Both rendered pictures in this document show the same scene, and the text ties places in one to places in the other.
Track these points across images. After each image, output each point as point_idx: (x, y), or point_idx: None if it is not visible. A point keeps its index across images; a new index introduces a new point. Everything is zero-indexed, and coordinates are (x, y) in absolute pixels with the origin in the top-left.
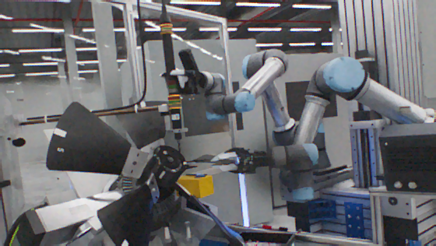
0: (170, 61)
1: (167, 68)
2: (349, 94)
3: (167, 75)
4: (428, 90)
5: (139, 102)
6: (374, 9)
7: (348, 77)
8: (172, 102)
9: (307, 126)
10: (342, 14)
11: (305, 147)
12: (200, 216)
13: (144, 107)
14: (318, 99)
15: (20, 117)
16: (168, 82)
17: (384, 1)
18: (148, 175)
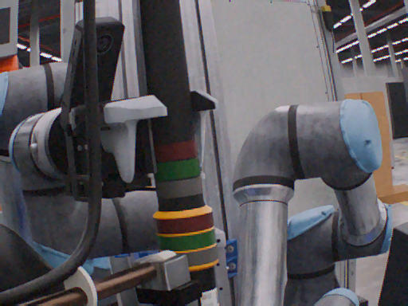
0: (185, 49)
1: (178, 76)
2: (363, 177)
3: (177, 109)
4: None
5: (89, 253)
6: (181, 9)
7: (377, 142)
8: (209, 240)
9: (281, 259)
10: (113, 9)
11: (349, 296)
12: None
13: (108, 279)
14: (288, 192)
15: None
16: (182, 144)
17: (201, 0)
18: None
